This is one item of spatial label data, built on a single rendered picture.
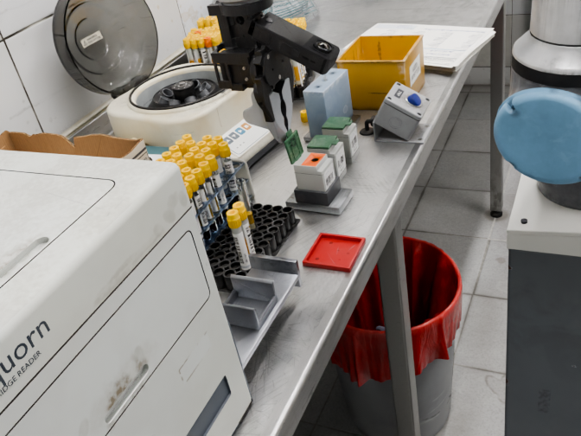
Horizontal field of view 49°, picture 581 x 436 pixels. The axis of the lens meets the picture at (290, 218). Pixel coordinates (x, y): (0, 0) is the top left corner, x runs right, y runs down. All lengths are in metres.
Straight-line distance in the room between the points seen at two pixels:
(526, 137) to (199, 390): 0.40
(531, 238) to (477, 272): 1.36
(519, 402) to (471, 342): 0.88
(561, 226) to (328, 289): 0.30
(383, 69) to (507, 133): 0.55
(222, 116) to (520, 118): 0.59
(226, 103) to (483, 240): 1.40
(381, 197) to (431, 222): 1.46
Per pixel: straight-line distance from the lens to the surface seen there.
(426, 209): 2.50
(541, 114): 0.67
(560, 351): 1.01
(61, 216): 0.50
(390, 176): 1.03
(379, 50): 1.34
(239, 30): 0.89
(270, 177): 1.08
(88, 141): 1.04
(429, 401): 1.61
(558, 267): 0.90
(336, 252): 0.88
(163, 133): 1.11
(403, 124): 1.10
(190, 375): 0.59
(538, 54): 0.67
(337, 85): 1.15
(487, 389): 1.85
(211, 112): 1.10
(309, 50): 0.85
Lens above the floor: 1.40
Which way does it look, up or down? 33 degrees down
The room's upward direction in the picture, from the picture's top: 12 degrees counter-clockwise
